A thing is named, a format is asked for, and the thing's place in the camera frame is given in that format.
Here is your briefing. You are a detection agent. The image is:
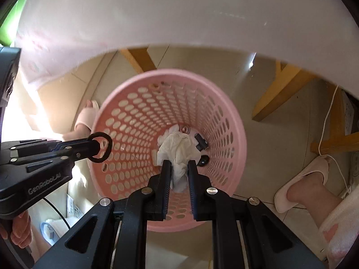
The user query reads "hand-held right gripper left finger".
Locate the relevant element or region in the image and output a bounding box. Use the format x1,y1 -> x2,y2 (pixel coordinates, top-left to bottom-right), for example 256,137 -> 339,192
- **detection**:
34,160 -> 172,269

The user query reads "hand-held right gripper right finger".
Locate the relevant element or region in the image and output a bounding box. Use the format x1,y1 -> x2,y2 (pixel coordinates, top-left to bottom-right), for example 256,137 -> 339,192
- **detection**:
187,160 -> 328,269

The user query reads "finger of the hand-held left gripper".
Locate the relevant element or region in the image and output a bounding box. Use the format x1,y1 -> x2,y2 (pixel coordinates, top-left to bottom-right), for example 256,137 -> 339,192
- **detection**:
1,137 -> 101,158
11,148 -> 101,173

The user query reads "black hair tie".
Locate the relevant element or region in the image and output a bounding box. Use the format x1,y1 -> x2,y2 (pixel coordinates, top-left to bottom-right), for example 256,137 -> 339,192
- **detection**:
88,132 -> 114,164

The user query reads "white tissue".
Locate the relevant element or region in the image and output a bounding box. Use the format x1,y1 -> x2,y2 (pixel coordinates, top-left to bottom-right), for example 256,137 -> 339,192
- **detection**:
156,131 -> 201,193
158,124 -> 183,146

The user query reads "pink plastic basket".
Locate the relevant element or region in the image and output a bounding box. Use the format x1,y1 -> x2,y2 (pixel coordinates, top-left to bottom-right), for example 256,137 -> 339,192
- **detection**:
89,68 -> 248,232

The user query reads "person's left hand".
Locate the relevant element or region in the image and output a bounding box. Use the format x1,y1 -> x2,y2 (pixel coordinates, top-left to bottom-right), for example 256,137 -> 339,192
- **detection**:
0,210 -> 32,248

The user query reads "person's left leg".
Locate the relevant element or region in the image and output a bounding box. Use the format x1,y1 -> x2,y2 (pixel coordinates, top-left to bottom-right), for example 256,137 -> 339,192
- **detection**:
63,123 -> 92,141

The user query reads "person's leg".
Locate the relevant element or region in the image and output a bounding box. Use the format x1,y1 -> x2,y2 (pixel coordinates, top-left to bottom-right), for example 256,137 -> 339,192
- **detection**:
63,123 -> 92,141
286,172 -> 346,225

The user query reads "foot in pink slipper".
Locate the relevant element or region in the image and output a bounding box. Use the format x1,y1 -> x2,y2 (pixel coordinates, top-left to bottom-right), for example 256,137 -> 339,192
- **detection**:
74,100 -> 100,131

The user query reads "white power strip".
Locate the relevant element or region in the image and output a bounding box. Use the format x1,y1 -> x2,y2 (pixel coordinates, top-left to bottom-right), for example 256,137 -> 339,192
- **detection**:
66,193 -> 85,217
341,151 -> 359,200

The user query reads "light blue slipper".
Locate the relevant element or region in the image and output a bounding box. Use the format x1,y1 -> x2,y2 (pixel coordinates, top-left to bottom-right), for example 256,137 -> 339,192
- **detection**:
41,220 -> 69,247

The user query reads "pink slipper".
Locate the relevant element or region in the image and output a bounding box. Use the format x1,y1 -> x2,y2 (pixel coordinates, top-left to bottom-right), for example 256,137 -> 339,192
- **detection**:
274,156 -> 329,214

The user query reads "wooden chair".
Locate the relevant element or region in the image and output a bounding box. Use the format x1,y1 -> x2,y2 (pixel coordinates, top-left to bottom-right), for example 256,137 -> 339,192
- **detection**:
120,48 -> 359,156

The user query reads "person's right leg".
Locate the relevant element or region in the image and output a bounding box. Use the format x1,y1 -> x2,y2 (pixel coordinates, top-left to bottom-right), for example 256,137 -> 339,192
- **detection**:
286,172 -> 346,225

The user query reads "pink fleece robe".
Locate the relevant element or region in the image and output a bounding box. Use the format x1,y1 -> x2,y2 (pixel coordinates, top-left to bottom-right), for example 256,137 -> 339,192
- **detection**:
320,196 -> 359,269

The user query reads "pink printed cloth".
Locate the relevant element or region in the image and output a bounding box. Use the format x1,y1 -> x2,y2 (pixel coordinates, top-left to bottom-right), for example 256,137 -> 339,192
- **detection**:
15,0 -> 359,102

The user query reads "black cable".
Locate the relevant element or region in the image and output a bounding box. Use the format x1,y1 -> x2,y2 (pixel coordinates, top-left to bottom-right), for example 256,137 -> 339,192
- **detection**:
42,197 -> 71,230

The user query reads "white cable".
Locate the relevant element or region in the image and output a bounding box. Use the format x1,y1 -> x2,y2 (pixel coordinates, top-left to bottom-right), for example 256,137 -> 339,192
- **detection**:
318,84 -> 352,194

